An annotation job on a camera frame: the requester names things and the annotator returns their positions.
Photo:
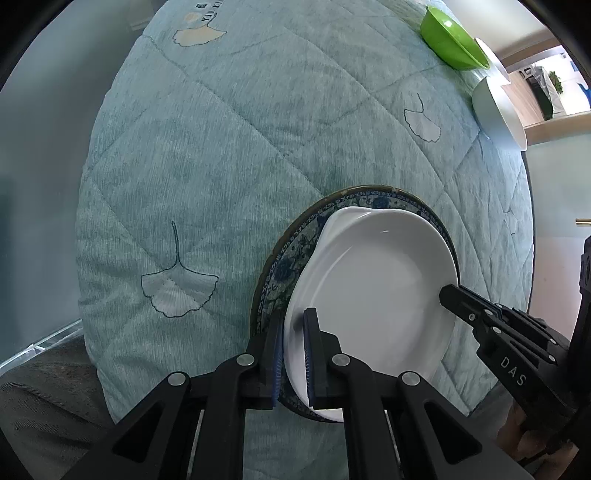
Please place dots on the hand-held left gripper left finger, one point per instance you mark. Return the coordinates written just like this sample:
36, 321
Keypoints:
277, 364

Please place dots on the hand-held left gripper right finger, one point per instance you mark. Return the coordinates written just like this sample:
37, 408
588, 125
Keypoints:
308, 364

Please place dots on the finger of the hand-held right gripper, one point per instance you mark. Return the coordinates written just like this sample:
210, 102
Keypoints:
531, 327
457, 302

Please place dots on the white plate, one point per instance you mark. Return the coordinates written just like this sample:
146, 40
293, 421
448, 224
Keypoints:
374, 286

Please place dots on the blue patterned plate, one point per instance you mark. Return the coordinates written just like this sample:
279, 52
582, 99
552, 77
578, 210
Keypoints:
295, 244

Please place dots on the large white bowl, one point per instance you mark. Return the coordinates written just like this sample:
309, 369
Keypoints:
489, 106

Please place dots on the small white bowl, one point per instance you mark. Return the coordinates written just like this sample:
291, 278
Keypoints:
496, 64

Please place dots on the green bowl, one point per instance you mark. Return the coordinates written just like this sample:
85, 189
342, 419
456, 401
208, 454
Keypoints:
448, 32

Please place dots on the person's right hand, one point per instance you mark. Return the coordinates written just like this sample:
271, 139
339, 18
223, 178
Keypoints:
519, 434

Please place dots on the teal quilted leaf-print blanket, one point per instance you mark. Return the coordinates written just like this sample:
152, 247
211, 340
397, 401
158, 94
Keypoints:
231, 161

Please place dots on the green potted plant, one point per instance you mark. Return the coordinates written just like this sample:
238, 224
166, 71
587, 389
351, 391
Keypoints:
555, 81

